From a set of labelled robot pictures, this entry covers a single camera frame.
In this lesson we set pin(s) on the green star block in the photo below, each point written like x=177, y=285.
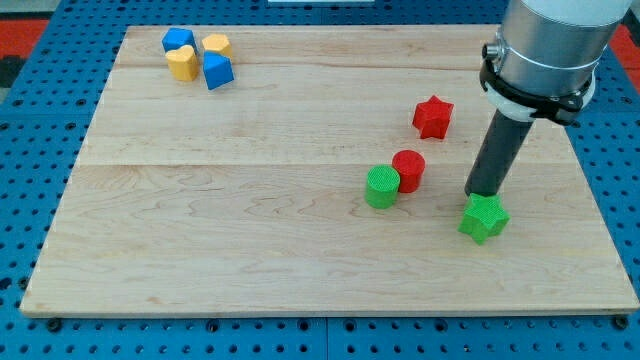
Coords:
x=483, y=217

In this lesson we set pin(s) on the red cylinder block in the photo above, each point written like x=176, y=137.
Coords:
x=410, y=166

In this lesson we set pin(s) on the wooden board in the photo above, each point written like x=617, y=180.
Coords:
x=249, y=200

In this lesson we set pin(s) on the blue wedge block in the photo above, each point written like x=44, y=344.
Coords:
x=217, y=70

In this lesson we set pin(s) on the green cylinder block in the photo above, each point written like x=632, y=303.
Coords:
x=382, y=184

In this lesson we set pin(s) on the yellow heart block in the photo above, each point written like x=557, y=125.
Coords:
x=183, y=63

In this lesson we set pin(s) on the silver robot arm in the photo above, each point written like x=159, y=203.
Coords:
x=541, y=63

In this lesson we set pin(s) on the red star block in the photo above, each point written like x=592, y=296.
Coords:
x=432, y=118

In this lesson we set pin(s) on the blue cube block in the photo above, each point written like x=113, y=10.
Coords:
x=175, y=38

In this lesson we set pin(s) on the yellow hexagon block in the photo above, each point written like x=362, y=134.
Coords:
x=218, y=43

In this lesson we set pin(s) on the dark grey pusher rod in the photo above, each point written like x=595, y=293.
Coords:
x=500, y=146

